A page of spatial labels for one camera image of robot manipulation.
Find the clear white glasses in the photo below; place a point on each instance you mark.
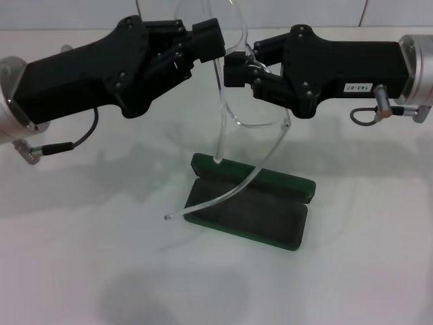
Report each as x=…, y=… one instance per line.
x=260, y=124

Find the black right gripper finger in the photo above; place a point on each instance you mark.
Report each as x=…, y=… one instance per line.
x=211, y=50
x=206, y=30

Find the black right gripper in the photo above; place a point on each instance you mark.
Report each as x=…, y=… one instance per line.
x=338, y=67

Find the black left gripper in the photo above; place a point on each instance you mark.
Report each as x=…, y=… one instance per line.
x=74, y=78

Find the green glasses case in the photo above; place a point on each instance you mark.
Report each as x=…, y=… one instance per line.
x=257, y=220

